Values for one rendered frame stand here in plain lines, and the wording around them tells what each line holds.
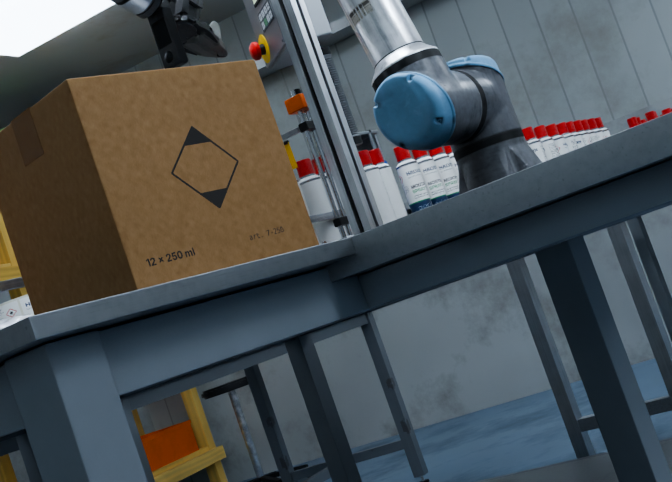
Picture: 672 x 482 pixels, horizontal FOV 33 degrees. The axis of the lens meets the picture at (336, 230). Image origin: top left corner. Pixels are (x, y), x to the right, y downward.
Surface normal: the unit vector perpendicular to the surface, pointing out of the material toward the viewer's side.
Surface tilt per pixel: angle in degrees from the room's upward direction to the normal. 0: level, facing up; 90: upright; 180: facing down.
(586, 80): 90
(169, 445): 90
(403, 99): 97
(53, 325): 90
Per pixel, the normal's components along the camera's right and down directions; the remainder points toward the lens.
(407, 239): -0.43, 0.07
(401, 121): -0.53, 0.26
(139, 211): 0.65, -0.29
